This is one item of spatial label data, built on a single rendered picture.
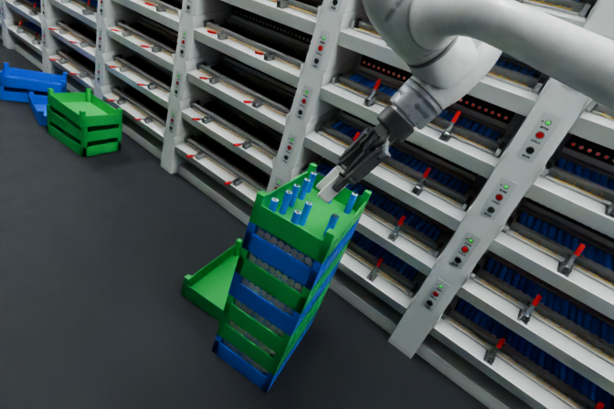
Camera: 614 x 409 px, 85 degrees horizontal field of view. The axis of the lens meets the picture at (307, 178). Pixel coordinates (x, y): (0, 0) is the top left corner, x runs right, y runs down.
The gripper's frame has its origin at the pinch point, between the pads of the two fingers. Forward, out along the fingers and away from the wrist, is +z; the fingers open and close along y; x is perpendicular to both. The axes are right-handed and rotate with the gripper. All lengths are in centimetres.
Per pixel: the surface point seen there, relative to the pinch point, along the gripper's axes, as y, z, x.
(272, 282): 3.0, 27.6, 6.5
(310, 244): 5.7, 11.9, 4.1
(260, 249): 0.3, 23.5, -0.7
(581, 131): -9, -48, 40
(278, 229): 1.6, 15.7, -1.9
